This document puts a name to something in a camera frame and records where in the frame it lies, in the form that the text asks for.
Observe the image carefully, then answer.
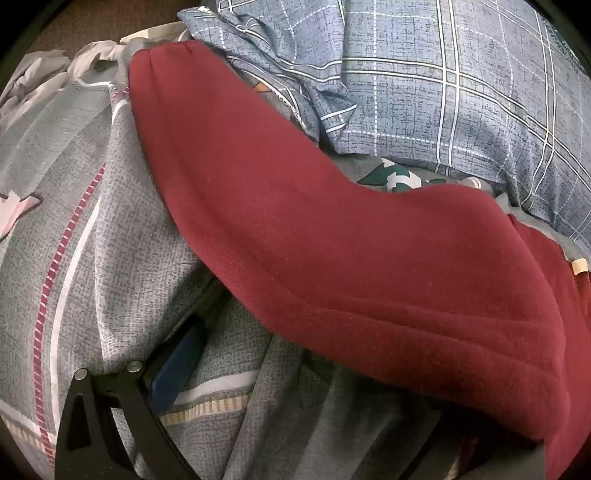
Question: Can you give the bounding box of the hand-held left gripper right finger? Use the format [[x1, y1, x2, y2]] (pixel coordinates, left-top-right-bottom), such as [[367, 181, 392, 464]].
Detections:
[[411, 418, 548, 480]]

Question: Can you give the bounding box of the dark red fleece garment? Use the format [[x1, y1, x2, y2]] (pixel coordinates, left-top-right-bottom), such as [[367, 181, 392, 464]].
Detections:
[[127, 41, 591, 480]]

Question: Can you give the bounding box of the grey printed bed sheet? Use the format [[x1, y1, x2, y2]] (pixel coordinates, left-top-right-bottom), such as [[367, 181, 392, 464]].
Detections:
[[0, 78, 591, 480]]

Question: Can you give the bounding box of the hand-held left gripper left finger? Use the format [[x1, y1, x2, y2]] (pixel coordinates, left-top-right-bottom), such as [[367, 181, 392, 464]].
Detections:
[[54, 318, 209, 480]]

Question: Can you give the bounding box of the white crumpled cloth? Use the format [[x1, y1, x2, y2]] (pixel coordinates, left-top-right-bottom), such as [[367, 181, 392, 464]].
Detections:
[[0, 39, 134, 130]]

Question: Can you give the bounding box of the blue plaid pillow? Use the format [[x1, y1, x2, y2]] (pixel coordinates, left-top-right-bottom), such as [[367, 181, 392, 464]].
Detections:
[[178, 0, 591, 245]]

